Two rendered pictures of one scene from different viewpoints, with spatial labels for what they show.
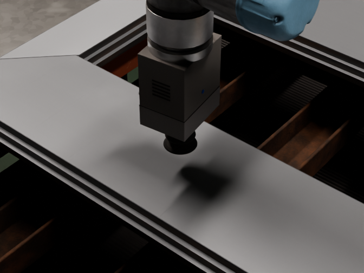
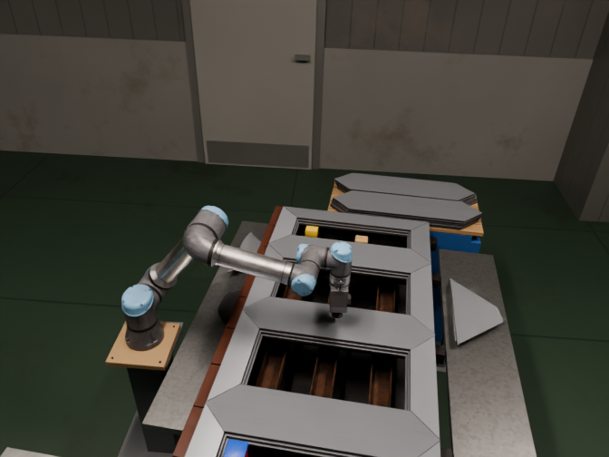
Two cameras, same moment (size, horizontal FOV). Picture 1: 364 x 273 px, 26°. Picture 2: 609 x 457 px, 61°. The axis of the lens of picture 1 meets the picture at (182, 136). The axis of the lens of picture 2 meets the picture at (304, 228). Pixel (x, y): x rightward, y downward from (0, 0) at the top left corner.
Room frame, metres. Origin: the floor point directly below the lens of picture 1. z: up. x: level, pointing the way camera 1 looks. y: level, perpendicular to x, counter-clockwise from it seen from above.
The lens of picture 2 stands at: (1.93, -0.85, 2.25)
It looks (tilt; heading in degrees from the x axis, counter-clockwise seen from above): 34 degrees down; 149
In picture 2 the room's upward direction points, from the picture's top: 1 degrees clockwise
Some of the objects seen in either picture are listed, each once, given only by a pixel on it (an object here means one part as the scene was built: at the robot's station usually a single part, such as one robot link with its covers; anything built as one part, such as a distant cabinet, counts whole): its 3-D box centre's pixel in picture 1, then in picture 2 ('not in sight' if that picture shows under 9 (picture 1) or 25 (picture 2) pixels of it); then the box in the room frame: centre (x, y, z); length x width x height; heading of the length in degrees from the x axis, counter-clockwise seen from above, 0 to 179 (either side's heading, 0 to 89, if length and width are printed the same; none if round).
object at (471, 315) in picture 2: not in sight; (475, 311); (0.92, 0.59, 0.77); 0.45 x 0.20 x 0.04; 140
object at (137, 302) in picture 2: not in sight; (140, 306); (0.34, -0.63, 0.87); 0.13 x 0.12 x 0.14; 138
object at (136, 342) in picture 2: not in sight; (143, 327); (0.34, -0.64, 0.76); 0.15 x 0.15 x 0.10
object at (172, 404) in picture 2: not in sight; (225, 304); (0.27, -0.27, 0.66); 1.30 x 0.20 x 0.03; 140
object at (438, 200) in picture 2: not in sight; (404, 199); (0.13, 0.84, 0.82); 0.80 x 0.40 x 0.06; 50
